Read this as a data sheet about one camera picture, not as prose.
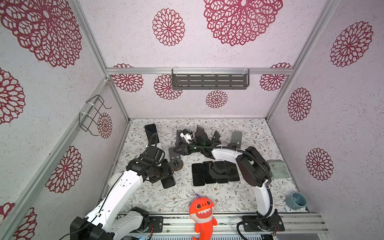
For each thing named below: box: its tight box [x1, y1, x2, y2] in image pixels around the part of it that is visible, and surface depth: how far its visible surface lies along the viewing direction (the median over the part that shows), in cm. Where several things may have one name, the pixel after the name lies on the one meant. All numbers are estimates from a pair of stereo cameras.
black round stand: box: [211, 130, 221, 142], surface depth 100 cm
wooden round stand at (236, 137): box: [231, 131, 243, 149], surface depth 99 cm
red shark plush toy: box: [188, 193, 218, 240], surface depth 71 cm
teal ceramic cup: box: [285, 191, 308, 210], surface depth 78 cm
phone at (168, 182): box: [160, 175, 176, 189], surface depth 77 cm
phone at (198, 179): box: [191, 163, 205, 187], surface depth 94 cm
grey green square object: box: [266, 159, 291, 179], surface depth 94 cm
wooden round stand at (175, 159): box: [168, 147, 184, 171], surface depth 93 cm
